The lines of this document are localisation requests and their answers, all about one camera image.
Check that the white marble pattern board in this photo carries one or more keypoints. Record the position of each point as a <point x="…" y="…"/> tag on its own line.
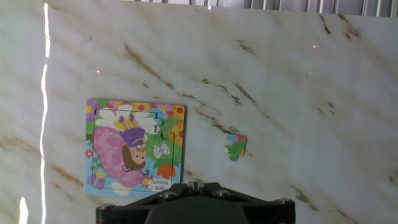
<point x="280" y="93"/>

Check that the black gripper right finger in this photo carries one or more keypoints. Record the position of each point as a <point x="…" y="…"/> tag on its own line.
<point x="270" y="213"/>

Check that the colourful fairy puzzle board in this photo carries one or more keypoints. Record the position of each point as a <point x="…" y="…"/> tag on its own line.
<point x="133" y="149"/>

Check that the green puzzle piece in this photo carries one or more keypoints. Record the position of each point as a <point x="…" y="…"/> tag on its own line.
<point x="236" y="148"/>

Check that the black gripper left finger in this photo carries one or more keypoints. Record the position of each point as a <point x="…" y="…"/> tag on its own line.
<point x="124" y="214"/>

